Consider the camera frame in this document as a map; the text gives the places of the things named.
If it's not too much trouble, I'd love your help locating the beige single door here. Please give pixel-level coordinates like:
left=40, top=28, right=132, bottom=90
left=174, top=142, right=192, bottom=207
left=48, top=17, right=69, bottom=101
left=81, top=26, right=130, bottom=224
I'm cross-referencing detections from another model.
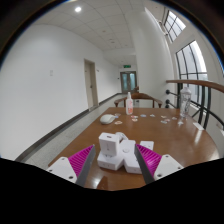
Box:
left=83, top=58, right=100, bottom=110

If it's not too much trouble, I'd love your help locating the white block charger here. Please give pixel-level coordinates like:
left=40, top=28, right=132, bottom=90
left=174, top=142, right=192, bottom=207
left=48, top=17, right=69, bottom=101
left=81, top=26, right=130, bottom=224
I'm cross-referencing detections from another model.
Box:
left=98, top=132, right=121, bottom=157

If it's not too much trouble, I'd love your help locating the glazed double door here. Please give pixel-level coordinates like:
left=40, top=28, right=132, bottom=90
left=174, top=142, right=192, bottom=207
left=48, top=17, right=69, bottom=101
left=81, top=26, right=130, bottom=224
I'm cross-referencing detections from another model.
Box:
left=119, top=70, right=138, bottom=95

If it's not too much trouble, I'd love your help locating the tall black-framed window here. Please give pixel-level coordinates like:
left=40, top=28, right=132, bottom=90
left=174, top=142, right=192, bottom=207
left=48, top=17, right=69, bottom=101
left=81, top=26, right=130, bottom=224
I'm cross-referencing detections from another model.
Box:
left=175, top=40, right=210, bottom=112

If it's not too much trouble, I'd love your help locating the white paper card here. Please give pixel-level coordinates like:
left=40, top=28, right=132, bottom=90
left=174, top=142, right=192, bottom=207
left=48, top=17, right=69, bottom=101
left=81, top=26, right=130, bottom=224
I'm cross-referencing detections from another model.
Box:
left=192, top=121, right=205, bottom=131

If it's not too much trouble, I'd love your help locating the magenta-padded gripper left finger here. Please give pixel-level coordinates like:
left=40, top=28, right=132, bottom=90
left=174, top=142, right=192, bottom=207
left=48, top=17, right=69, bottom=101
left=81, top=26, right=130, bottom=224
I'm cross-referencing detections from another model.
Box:
left=46, top=144, right=97, bottom=188

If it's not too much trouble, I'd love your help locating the small black-framed upper window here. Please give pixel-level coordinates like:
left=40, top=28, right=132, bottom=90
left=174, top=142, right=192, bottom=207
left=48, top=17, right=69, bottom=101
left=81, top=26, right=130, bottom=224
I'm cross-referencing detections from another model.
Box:
left=163, top=10, right=187, bottom=43

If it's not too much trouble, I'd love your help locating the wooden chair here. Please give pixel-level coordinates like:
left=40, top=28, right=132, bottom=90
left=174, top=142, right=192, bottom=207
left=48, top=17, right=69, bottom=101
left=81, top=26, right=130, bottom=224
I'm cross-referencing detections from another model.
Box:
left=113, top=92, right=164, bottom=109

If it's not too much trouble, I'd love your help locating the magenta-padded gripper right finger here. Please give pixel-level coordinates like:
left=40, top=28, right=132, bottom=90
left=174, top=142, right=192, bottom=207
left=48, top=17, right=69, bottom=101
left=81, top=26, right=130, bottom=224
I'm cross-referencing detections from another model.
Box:
left=133, top=143, right=185, bottom=185

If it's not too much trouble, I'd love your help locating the white pump bottle pink label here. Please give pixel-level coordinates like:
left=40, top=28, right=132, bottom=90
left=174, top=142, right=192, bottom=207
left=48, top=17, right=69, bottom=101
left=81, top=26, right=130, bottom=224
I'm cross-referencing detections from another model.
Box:
left=125, top=91, right=135, bottom=116

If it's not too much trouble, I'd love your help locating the clear plastic bottle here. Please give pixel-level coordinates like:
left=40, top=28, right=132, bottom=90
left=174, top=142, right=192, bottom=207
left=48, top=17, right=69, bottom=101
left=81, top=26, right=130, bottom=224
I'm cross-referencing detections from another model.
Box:
left=178, top=85, right=193, bottom=120

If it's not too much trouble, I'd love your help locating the wood-topped black metal railing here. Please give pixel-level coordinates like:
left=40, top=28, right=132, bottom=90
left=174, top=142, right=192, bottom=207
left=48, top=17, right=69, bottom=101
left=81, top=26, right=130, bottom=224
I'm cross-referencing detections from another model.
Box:
left=165, top=79, right=224, bottom=135

